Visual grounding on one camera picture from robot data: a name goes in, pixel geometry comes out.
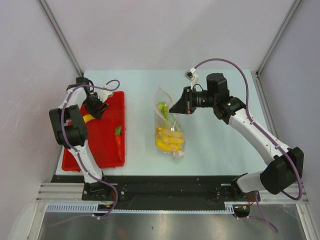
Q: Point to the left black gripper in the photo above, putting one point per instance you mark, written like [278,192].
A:
[96,112]

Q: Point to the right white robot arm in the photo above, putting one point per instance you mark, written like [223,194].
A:
[284,164]

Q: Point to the yellow banana bunch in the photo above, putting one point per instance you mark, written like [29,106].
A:
[169,141]

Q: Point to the orange carrot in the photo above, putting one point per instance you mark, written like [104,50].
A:
[118,141]

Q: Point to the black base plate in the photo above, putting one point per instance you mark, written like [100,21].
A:
[168,193]

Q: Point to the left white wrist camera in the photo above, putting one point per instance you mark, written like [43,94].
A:
[103,94]

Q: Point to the clear zip top bag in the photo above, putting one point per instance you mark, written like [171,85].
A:
[162,95]

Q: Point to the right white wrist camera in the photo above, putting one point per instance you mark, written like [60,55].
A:
[192,77]

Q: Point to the white slotted cable duct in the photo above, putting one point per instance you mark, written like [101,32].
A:
[96,208]

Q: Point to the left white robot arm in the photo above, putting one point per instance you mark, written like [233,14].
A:
[70,131]

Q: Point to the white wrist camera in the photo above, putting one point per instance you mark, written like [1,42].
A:
[192,77]
[103,94]

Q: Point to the green cucumber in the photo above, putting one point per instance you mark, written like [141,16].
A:
[164,110]

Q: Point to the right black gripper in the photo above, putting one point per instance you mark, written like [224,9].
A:
[185,105]

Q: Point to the green celery stalk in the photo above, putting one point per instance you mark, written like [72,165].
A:
[173,124]

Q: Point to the small single yellow banana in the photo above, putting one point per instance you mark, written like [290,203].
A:
[87,118]

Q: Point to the red plastic tray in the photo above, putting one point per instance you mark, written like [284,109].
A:
[101,133]

